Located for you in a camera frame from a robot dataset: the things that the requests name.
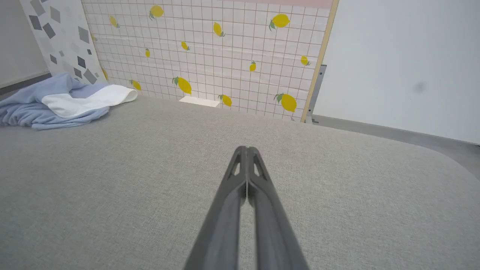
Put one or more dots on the grey terrazzo pattern panel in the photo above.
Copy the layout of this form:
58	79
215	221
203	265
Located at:
63	37

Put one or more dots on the white rectangular box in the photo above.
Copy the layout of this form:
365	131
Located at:
198	101

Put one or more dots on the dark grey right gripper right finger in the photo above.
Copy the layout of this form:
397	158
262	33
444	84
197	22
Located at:
272	232

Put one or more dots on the light blue polo shirt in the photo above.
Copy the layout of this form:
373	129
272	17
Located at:
22	108

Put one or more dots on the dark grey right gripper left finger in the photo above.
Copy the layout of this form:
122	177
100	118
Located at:
221	225

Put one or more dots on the lemon print tile panel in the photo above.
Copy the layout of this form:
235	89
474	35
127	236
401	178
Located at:
225	56

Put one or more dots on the light wooden panel frame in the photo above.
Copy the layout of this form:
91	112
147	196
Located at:
320	60

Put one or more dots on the grey metal bracket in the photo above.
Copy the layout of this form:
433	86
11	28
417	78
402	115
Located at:
317	90

